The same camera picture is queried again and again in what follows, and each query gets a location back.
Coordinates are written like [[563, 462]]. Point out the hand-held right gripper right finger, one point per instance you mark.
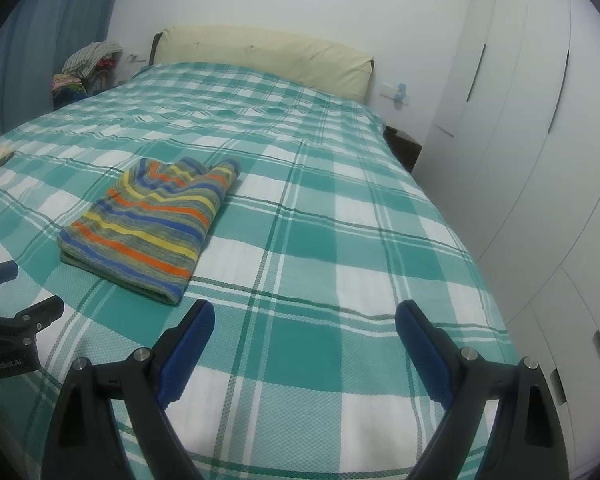
[[425, 355]]

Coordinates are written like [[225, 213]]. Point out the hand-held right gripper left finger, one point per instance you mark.
[[187, 355]]

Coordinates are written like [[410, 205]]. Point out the striped knit garment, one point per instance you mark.
[[150, 230]]

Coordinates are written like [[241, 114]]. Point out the pile of clothes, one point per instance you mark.
[[87, 67]]

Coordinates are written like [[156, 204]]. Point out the teal plaid bed cover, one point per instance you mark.
[[305, 260]]

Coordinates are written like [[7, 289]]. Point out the dark wooden nightstand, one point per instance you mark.
[[405, 147]]

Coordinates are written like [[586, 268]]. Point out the blue curtain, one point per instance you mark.
[[40, 35]]

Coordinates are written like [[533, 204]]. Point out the blue plug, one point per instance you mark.
[[401, 94]]

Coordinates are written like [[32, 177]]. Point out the white wardrobe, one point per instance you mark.
[[520, 110]]

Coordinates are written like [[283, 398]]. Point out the cream cushioned headboard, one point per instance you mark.
[[260, 57]]

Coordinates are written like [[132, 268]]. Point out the white wall socket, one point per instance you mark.
[[386, 91], [136, 57]]

